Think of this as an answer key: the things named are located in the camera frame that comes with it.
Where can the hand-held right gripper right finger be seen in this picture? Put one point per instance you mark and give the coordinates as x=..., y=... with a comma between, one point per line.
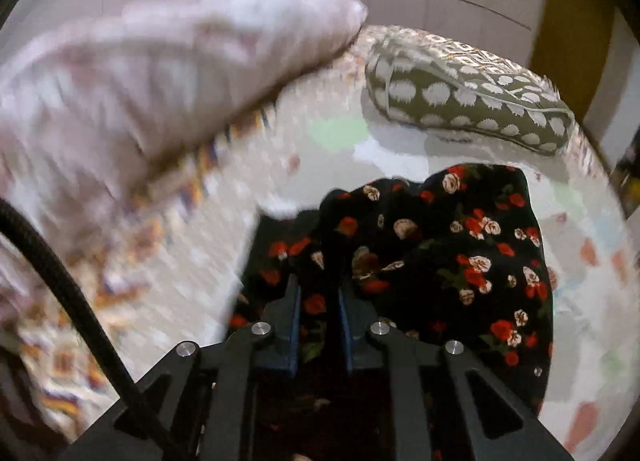
x=347, y=331

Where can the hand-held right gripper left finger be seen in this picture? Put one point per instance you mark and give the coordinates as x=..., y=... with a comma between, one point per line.
x=294, y=331

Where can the black floral dress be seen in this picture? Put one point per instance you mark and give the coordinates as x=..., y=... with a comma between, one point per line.
x=450, y=251

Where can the beige white-dotted quilt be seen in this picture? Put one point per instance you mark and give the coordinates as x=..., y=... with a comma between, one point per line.
x=320, y=176

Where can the geometric patterned fleece blanket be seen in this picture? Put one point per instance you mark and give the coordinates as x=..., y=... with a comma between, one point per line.
x=80, y=356

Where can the olive white-spotted pillow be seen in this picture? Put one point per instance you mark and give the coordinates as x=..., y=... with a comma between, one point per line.
x=465, y=96

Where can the pink white plush blanket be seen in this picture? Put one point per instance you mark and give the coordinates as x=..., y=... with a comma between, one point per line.
x=165, y=71

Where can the brown wooden door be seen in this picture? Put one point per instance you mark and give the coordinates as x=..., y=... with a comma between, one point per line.
x=570, y=26

